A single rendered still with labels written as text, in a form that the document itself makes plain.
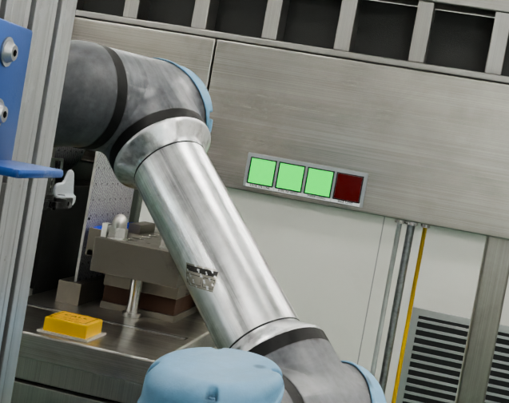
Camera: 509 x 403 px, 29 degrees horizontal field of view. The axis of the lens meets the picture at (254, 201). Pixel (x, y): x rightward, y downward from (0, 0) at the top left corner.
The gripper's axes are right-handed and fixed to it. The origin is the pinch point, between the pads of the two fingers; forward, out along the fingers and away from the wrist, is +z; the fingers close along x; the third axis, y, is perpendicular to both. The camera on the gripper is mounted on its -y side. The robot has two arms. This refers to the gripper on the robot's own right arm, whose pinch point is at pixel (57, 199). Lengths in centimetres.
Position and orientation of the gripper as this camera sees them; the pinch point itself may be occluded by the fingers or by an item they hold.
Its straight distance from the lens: 169.1
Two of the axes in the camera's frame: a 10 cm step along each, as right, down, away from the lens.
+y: 1.8, -9.8, -0.5
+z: 2.0, -0.2, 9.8
